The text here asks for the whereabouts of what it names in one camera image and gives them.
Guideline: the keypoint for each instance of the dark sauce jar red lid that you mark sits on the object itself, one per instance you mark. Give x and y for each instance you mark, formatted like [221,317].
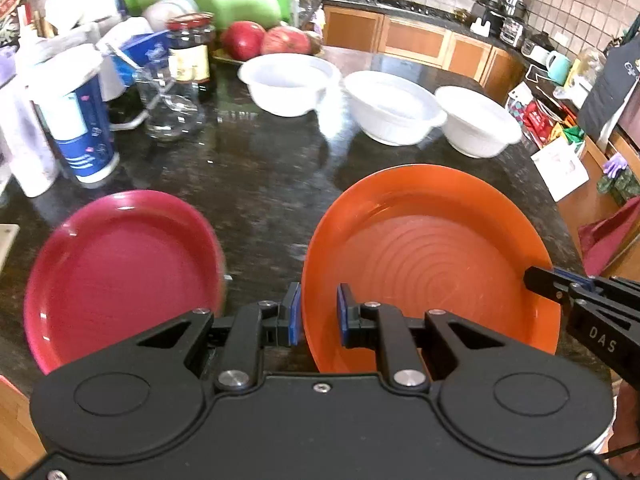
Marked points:
[190,60]

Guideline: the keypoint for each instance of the dark grey apron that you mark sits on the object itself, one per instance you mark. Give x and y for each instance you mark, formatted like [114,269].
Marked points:
[615,85]

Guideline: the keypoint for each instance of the orange plastic plate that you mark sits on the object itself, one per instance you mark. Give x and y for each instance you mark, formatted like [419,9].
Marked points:
[425,240]

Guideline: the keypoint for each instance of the brown kiwi fruit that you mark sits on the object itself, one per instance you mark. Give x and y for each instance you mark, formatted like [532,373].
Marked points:
[315,42]

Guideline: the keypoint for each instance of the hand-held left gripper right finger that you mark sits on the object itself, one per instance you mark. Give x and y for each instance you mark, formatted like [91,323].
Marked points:
[342,317]

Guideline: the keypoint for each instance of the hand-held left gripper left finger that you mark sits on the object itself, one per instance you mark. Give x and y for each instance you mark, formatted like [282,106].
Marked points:
[295,317]

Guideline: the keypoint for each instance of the blue white paper cup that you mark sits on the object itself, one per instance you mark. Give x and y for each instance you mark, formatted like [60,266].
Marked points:
[80,130]

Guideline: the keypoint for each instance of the dark red apple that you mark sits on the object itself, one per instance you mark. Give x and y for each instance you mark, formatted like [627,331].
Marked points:
[242,40]

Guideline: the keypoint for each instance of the red cloth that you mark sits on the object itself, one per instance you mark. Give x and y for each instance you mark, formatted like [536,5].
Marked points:
[610,240]

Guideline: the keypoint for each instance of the magenta plastic plate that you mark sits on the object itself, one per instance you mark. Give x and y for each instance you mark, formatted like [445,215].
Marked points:
[115,275]

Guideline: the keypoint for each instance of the mint electric kettle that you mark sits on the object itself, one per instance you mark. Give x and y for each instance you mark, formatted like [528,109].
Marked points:
[559,67]

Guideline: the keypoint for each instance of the white plastic holder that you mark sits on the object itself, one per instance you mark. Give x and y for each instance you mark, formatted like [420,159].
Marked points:
[481,27]

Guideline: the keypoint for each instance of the white paper sheet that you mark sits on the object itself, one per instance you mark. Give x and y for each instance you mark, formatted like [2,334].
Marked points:
[560,170]

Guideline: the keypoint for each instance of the light wooden board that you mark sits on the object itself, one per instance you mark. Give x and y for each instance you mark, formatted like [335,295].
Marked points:
[7,242]

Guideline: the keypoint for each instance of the streaked red apple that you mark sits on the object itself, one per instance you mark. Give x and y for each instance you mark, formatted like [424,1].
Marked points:
[285,40]

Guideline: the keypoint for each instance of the blue tissue box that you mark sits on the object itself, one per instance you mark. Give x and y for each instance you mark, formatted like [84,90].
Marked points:
[150,50]

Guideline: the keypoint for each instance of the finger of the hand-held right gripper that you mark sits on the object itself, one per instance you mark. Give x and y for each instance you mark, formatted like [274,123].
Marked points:
[580,280]
[545,282]

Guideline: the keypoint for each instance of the dark printed box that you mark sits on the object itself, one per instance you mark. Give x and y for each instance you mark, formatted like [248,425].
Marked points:
[9,5]

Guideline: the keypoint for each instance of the white ribbed plastic bowl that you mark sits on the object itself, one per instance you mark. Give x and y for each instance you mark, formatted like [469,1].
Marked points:
[475,125]
[390,110]
[285,85]

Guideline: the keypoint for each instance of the clear glass cup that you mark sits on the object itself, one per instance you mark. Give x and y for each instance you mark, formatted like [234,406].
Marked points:
[170,115]

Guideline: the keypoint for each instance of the wooden base cabinets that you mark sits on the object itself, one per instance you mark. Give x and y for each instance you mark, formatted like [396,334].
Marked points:
[415,40]

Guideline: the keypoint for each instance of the purple rubber gloves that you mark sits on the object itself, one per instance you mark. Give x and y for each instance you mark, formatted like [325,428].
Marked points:
[617,165]

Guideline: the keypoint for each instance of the yellow fruit tray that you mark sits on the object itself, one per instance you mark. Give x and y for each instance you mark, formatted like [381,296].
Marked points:
[225,57]

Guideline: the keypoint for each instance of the white bottle lavender lid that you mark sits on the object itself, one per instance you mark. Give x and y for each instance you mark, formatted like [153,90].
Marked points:
[25,130]

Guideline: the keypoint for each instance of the gas stove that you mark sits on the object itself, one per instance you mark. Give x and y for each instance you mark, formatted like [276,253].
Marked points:
[425,6]

